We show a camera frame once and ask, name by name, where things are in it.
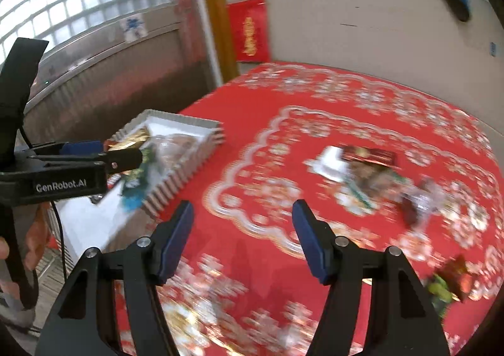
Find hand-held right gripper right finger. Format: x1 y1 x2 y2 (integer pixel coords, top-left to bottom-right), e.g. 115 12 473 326
292 199 450 356

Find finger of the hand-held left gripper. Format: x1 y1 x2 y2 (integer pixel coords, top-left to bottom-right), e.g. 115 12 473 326
29 141 104 158
29 148 143 175

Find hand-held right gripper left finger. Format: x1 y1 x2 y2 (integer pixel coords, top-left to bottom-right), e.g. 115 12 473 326
35 200 195 356

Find gold foil snack packet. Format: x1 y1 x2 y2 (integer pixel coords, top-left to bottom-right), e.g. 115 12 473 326
107 127 153 151

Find green triangular snack packet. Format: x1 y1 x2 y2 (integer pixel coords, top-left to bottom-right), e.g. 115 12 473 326
120 145 160 199
427 277 459 319

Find clear bag with blue end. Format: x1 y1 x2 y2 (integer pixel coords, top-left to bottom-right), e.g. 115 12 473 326
121 188 144 212

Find striped white gift box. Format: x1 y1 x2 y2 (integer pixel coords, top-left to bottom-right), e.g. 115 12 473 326
47 109 226 274

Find green-edged biscuit packet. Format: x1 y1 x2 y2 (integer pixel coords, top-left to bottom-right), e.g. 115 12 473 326
307 145 379 217

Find dark red stick packet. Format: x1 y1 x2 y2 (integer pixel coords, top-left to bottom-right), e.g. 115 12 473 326
341 145 399 168

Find clear bag of red dates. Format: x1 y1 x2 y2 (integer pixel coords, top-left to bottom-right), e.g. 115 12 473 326
396 177 447 231

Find large red foil packet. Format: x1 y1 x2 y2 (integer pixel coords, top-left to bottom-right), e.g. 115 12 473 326
433 254 475 301

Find person's left hand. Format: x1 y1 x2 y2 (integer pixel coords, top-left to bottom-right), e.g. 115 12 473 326
0 204 53 272

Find corrugated metal door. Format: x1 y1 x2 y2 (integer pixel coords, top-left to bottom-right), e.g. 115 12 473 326
24 5 221 152

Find red floral tablecloth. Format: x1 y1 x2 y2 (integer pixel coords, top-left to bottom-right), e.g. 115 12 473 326
114 60 497 356

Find blue white door sticker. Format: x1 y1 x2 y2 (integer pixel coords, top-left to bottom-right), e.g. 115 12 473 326
120 13 148 43

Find red poster with gold figure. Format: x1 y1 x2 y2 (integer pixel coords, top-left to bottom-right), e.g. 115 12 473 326
227 0 270 63

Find wooden door frame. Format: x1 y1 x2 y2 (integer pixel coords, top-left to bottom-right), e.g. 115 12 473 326
196 0 241 85

